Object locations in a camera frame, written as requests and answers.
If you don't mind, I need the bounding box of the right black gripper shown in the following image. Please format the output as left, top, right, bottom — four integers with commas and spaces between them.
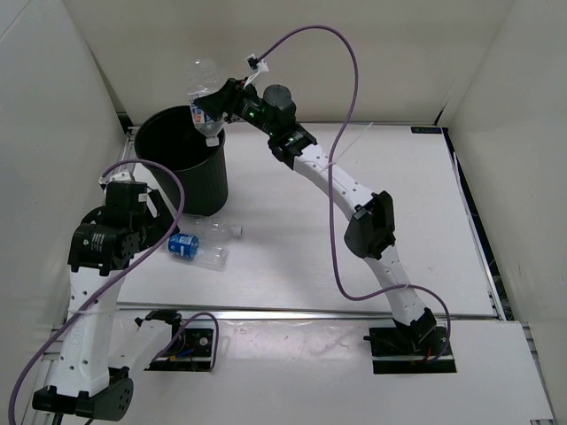
194, 77, 277, 138

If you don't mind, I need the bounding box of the white label clear bottle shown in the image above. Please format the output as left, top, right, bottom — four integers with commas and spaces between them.
187, 58, 223, 148

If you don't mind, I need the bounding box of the clear unlabelled plastic bottle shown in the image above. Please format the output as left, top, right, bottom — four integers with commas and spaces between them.
179, 215, 244, 243

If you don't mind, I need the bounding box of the blue label clear bottle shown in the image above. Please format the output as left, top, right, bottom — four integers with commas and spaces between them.
167, 233, 228, 270

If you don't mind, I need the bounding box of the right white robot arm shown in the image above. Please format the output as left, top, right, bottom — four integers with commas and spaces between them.
195, 79, 437, 354

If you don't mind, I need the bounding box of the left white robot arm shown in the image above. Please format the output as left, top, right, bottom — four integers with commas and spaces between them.
32, 181, 174, 421

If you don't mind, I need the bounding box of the black plastic bin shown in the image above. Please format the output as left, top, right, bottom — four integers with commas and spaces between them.
134, 105, 229, 216

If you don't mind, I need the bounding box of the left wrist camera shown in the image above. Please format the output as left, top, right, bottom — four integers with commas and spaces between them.
98, 170, 135, 189

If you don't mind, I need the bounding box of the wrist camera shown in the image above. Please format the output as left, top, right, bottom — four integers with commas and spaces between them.
98, 170, 135, 189
244, 54, 269, 87

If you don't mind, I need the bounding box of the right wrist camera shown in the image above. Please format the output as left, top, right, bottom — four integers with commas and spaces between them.
244, 54, 269, 87

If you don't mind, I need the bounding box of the aluminium frame rail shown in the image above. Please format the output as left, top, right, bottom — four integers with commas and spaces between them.
119, 302, 500, 322

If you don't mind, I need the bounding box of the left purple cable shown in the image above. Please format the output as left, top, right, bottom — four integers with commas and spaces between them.
7, 161, 221, 425

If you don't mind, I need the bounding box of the purple cable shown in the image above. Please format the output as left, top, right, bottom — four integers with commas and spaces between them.
7, 161, 221, 425
256, 26, 452, 364

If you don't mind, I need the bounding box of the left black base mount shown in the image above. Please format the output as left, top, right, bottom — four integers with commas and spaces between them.
139, 309, 220, 373

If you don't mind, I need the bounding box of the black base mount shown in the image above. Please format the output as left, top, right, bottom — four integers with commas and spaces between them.
363, 326, 457, 375
139, 309, 220, 373

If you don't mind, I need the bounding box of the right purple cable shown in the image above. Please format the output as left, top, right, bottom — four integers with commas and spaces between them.
256, 26, 452, 364

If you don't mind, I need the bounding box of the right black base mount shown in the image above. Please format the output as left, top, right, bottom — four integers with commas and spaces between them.
363, 326, 457, 375

